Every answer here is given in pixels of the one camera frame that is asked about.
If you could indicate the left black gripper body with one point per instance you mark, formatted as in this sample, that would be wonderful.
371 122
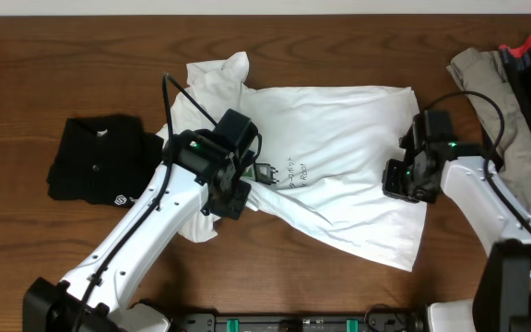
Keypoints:
251 171

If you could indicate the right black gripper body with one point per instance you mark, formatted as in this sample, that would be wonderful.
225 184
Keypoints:
403 182

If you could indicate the white t-shirt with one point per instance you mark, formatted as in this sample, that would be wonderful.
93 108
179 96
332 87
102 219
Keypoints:
329 147

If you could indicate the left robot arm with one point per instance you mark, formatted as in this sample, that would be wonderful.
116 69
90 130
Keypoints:
200 173

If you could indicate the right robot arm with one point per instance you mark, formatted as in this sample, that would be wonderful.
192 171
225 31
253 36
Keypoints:
503 298

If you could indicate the grey khaki garment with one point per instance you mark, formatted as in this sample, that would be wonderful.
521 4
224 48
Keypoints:
483 72

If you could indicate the folded black polo shirt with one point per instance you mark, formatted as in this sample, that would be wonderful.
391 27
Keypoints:
106 160

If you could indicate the red garment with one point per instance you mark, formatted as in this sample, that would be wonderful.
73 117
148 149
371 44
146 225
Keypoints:
519 51

